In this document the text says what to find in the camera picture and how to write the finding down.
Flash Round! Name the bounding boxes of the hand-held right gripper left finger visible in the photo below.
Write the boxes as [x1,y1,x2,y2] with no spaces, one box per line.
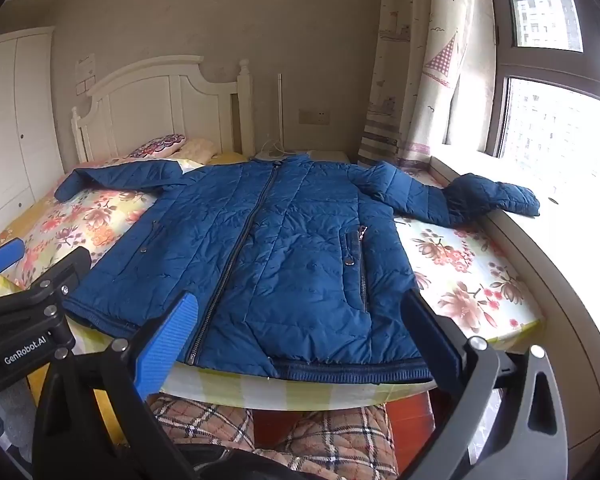
[30,291,216,480]

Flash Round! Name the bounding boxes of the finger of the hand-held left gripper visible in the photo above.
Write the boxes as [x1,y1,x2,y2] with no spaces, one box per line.
[22,246,93,312]
[0,237,27,282]

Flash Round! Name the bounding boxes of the white wardrobe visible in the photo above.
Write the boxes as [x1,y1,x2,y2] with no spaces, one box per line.
[0,27,66,246]

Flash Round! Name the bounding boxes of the patterned beige curtain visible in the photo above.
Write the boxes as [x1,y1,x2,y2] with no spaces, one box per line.
[357,0,498,171]

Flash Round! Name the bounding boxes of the white wooden headboard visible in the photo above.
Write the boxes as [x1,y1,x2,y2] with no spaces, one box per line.
[70,56,256,163]

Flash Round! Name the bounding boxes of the light wooden window sill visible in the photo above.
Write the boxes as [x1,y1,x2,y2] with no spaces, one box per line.
[430,155,600,411]

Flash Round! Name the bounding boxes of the white cable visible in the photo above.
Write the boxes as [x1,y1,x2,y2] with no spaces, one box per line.
[265,132,301,155]

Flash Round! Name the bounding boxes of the cream yellow pillow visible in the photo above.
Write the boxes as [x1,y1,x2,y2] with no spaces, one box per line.
[177,139,221,163]

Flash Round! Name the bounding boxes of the plaid pants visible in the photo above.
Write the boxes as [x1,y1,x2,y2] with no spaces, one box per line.
[147,394,398,480]

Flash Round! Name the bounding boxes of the floral bed sheet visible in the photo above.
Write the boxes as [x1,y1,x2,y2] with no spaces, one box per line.
[0,152,546,411]

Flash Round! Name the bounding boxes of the dark framed window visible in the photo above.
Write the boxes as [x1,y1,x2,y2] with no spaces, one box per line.
[485,0,600,241]

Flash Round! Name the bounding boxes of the purple patterned pillow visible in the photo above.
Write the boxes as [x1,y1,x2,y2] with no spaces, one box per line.
[127,133,187,160]

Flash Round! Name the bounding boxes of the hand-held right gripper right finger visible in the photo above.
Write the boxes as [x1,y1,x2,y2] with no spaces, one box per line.
[399,287,571,480]

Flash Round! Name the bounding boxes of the white nightstand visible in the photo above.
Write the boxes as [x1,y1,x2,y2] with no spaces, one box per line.
[252,149,351,164]

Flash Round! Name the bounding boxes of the blue quilted jacket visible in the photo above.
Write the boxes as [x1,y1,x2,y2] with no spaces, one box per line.
[54,154,542,385]

